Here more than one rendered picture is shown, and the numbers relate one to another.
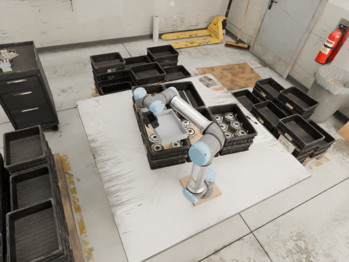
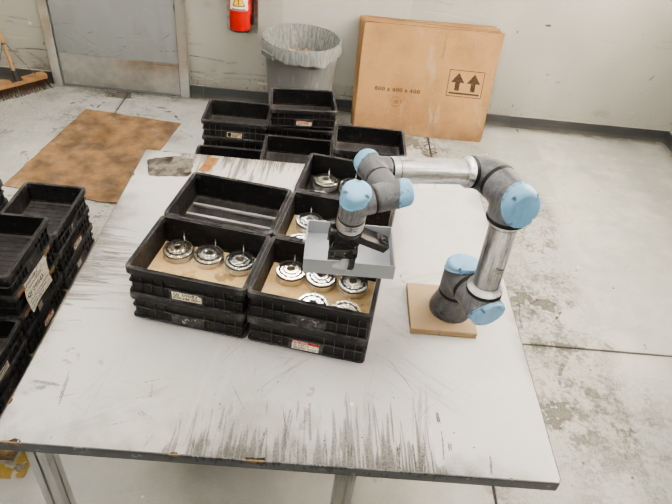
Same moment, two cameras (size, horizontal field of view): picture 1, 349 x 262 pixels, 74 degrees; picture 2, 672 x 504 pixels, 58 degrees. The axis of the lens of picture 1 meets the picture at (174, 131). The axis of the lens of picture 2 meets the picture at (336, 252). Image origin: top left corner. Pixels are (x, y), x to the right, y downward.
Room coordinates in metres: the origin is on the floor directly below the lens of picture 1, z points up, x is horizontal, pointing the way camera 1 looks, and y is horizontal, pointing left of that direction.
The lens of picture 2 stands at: (0.47, 1.34, 2.23)
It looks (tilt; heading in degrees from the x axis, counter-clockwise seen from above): 39 degrees down; 300
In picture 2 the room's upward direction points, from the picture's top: 7 degrees clockwise
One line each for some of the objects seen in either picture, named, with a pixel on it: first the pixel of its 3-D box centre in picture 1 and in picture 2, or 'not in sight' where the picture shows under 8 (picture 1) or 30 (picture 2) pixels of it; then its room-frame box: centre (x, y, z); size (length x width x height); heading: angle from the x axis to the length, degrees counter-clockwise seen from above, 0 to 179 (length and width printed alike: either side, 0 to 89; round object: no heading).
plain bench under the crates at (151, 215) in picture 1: (179, 158); (296, 336); (1.45, -0.10, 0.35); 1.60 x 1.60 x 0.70; 33
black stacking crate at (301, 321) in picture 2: (163, 135); (317, 287); (1.26, 0.08, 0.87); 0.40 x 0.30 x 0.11; 23
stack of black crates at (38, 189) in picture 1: (38, 199); not in sight; (0.83, 1.05, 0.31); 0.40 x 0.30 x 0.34; 33
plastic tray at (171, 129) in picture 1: (166, 126); (348, 248); (1.17, 0.06, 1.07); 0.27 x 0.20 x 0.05; 33
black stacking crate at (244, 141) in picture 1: (229, 125); (349, 191); (1.49, -0.47, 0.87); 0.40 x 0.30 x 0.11; 23
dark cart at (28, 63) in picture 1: (27, 92); not in sight; (1.99, 1.74, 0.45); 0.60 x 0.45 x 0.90; 33
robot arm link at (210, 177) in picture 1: (206, 178); (461, 275); (0.90, -0.26, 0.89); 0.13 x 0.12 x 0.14; 144
